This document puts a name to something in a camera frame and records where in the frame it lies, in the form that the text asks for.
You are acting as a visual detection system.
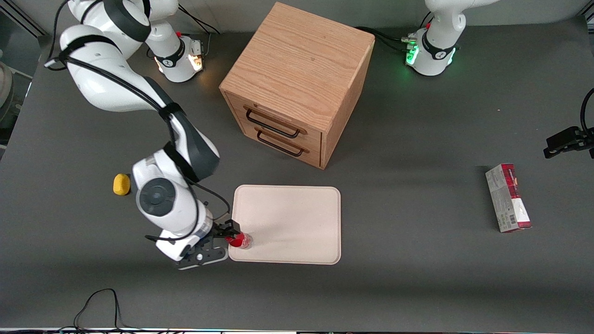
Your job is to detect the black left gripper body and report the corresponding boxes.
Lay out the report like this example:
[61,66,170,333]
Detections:
[568,125,594,159]

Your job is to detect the red cap coke bottle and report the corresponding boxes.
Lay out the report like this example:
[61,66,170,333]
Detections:
[226,232,254,250]

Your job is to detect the beige plastic tray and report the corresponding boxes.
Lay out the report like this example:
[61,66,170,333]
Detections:
[229,185,342,265]

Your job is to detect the red plaid cardboard box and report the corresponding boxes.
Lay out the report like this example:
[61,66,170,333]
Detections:
[485,163,532,233]

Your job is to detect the small yellow object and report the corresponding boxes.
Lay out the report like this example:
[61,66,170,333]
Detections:
[113,173,131,196]

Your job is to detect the wooden drawer cabinet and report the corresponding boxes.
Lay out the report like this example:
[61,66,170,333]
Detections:
[219,1,375,170]

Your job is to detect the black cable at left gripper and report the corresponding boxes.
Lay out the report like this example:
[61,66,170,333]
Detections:
[580,87,594,133]

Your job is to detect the black cable on table edge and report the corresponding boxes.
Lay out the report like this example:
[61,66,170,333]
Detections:
[56,288,172,334]

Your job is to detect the wooden drawer with black handle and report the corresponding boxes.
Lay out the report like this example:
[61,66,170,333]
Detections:
[234,122,322,168]
[224,93,323,149]

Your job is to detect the black cable along right arm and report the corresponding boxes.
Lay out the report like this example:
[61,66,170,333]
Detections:
[45,0,232,244]

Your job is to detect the black cables at left arm base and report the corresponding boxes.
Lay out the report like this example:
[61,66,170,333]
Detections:
[355,26,416,52]

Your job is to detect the black cable at right arm base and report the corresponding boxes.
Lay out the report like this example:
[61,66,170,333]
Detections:
[178,5,221,35]

